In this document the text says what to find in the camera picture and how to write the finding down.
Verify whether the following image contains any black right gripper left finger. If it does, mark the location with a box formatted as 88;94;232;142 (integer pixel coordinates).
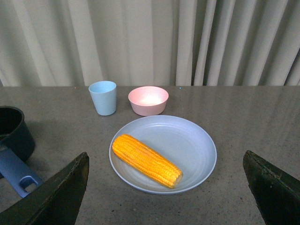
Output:
0;152;89;225

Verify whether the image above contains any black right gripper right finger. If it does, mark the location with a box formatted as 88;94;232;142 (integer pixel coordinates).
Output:
243;151;300;225

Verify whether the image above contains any yellow corn cob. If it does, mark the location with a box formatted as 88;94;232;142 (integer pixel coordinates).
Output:
112;134;183;189

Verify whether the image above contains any dark blue saucepan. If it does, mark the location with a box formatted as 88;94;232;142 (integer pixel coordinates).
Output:
0;106;43;198

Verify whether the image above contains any light blue plate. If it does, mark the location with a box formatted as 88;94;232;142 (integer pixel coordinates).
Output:
109;115;217;195

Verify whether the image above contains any light blue cup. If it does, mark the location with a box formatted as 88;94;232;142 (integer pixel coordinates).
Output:
89;81;117;116

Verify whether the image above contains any pink bowl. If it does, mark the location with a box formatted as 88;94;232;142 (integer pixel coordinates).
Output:
128;86;169;116

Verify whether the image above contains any white curtain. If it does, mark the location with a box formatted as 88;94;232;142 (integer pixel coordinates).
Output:
0;0;300;87

